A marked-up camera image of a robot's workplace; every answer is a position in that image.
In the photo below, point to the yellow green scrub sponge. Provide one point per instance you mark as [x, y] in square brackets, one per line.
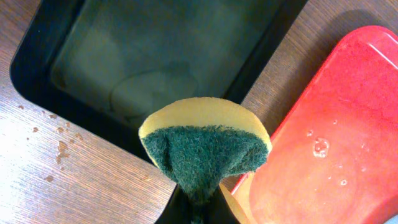
[197, 142]

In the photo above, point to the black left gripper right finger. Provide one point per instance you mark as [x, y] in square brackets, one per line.
[218, 210]

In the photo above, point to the red plastic tray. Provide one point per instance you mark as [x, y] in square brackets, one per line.
[334, 156]

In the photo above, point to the black plastic tray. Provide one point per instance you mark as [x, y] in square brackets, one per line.
[106, 65]

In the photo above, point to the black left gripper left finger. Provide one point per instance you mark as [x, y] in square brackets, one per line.
[178, 209]

